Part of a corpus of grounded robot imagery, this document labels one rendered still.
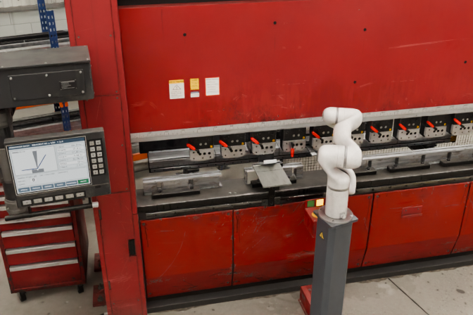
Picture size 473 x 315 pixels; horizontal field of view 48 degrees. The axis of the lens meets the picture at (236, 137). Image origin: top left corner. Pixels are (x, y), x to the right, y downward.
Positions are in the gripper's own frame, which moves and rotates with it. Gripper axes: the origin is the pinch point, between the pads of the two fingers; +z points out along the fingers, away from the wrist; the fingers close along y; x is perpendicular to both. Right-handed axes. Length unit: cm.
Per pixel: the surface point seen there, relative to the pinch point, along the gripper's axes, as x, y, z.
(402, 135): 59, -30, -37
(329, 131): 6, -33, -45
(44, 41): -178, -203, -55
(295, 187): -17.7, -21.4, -11.8
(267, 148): -35, -33, -37
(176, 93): -91, -38, -79
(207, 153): -73, -34, -37
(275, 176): -33.1, -18.9, -24.5
